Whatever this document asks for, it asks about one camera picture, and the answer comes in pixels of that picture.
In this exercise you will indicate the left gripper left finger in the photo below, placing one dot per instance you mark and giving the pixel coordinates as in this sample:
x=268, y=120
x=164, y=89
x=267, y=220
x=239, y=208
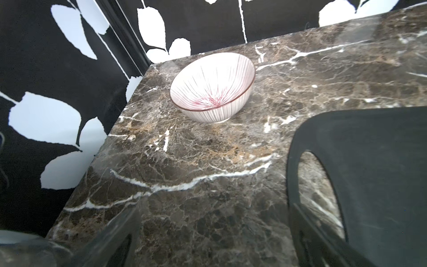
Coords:
x=114, y=246

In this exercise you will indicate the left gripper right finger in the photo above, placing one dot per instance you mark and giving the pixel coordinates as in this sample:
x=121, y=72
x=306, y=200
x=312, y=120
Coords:
x=316, y=245

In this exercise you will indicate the black cutting board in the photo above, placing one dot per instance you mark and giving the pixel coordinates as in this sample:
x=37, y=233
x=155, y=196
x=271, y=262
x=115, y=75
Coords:
x=376, y=161

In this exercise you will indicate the pink striped ceramic bowl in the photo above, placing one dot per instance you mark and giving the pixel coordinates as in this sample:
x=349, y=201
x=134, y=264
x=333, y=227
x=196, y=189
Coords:
x=214, y=88

